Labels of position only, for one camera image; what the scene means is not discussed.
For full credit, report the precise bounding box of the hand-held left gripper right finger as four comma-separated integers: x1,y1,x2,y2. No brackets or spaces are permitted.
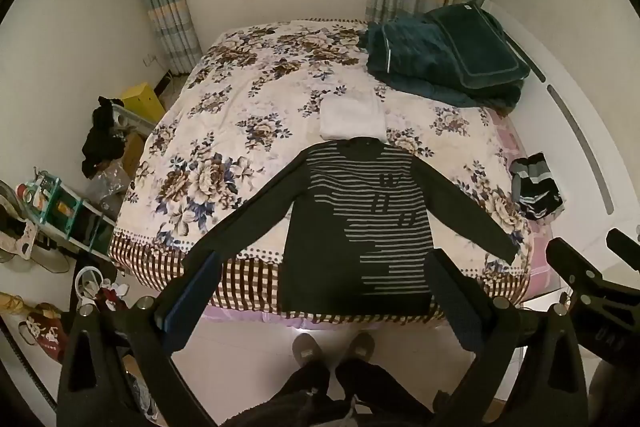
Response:
425,248,592,427

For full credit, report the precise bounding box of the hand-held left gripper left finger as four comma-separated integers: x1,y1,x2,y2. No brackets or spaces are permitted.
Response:
56,248,224,427

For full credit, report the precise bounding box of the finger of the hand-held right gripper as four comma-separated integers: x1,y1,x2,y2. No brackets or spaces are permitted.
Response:
605,228,640,261
545,236,609,296

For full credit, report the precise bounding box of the dark striped sweater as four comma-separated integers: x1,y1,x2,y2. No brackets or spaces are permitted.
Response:
181,137,520,317

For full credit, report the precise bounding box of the black clothes heap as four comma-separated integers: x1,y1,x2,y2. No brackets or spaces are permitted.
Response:
81,95,127,178

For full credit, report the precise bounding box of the striped folded garment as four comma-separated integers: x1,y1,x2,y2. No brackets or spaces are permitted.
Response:
509,152,565,222

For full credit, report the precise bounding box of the person's right grey slipper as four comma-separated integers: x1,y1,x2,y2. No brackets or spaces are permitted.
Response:
346,332,377,364

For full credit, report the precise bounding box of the person's grey slipper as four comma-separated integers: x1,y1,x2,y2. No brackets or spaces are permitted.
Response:
346,332,377,364
291,332,323,369

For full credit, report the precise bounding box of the person's left grey slipper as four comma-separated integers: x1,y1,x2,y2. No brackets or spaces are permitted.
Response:
291,332,323,369

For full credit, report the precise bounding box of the clear plastic bag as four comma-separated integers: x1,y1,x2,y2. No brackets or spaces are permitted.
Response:
85,167,130,208

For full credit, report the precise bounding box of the green shelf rack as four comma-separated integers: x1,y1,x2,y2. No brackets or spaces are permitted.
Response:
20,166,117,256

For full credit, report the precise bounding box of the white headboard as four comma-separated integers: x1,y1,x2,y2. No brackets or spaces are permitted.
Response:
477,0,640,240

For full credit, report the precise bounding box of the brown cardboard box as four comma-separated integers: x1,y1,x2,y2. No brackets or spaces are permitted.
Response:
121,134,147,180

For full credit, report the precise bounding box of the red patterned bag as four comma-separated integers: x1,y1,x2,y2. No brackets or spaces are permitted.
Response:
19,303,69,361

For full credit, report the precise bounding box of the floral plaid-edged blanket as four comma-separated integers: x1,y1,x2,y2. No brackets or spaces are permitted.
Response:
109,18,532,312

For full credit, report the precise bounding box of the yellow box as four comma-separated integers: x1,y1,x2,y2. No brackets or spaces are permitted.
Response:
121,82,166,121

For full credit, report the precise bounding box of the white folded cloth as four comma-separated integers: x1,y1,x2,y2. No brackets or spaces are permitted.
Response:
320,96,387,142

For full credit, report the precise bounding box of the dark green pillow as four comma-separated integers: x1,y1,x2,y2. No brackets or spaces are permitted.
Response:
425,1,532,90

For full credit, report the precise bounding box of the dark green quilt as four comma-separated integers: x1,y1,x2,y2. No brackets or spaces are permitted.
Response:
359,19,523,110

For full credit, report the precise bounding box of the white ring-shaped object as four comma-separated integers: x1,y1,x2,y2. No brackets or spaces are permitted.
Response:
74,266,106,308

